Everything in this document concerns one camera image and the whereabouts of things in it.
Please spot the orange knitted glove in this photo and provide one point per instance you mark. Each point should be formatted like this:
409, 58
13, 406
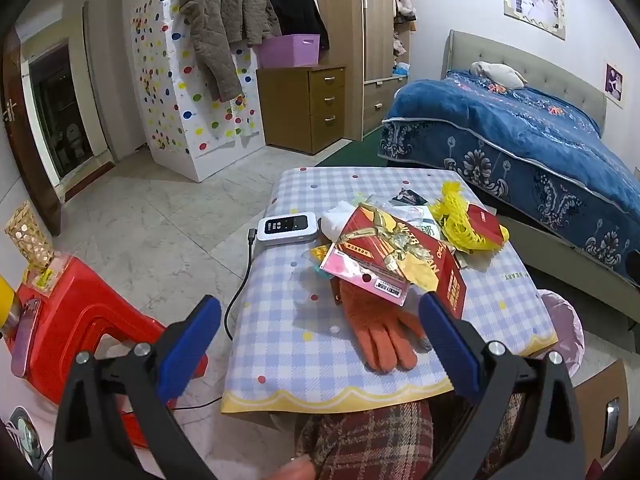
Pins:
375, 330

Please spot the purple plastic basket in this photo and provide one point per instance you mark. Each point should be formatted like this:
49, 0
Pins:
290, 51

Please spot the red gift box gold bow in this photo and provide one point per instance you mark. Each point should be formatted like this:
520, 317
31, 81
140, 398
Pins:
450, 285

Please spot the white polka dot cabinet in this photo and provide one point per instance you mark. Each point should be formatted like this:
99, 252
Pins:
170, 110

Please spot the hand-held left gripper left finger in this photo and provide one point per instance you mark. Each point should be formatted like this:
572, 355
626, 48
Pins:
192, 345

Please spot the pink phone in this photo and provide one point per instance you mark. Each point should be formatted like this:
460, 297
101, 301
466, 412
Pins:
25, 340

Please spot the red plastic stool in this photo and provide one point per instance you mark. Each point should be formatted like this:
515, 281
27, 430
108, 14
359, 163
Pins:
75, 305

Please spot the black coat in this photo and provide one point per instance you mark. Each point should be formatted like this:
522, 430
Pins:
295, 5

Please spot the person's plaid pants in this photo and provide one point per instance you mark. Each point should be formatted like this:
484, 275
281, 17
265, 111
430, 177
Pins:
380, 435

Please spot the brown quilted jacket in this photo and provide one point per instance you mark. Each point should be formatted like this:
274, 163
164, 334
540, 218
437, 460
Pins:
215, 20

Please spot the gold perforated container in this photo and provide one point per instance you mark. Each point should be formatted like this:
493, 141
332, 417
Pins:
27, 237

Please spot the yellow foam fruit net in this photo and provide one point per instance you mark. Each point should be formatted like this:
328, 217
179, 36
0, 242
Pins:
455, 230

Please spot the large wall poster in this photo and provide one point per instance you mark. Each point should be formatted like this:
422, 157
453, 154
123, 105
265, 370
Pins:
535, 2

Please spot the white green plastic packet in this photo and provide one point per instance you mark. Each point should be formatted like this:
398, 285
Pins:
425, 222

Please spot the white pillow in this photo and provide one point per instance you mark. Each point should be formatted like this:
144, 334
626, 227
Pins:
500, 74

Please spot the wooden drawer cabinet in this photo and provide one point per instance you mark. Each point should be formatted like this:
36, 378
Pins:
290, 105

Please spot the pink card package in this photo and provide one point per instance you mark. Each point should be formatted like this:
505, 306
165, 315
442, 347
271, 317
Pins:
350, 265

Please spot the white crumpled tissue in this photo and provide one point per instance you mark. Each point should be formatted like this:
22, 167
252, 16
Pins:
332, 220

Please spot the white pocket router device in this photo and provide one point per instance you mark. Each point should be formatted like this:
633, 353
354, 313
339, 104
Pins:
287, 229

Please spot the wooden wardrobe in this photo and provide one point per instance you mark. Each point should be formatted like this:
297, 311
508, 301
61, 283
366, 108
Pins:
375, 35

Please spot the brown wooden door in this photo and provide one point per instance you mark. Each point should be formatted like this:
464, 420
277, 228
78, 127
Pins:
25, 160

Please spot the blue floral blanket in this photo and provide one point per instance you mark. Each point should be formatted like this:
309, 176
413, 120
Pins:
525, 125

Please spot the small wall photo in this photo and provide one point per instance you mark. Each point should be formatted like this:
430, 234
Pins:
614, 85

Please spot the green floor mat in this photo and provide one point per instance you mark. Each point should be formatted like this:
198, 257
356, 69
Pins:
355, 152

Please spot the dark snack wrapper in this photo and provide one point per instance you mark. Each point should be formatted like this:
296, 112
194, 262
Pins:
407, 196

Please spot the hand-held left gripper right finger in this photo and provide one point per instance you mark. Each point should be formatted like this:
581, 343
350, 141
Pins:
450, 345

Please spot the small red box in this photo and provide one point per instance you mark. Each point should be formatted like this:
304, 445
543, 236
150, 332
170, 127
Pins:
485, 222

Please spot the grey upholstered bed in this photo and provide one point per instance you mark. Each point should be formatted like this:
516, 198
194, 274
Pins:
550, 70

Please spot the cardboard box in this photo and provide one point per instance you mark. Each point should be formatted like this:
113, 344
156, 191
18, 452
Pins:
590, 410

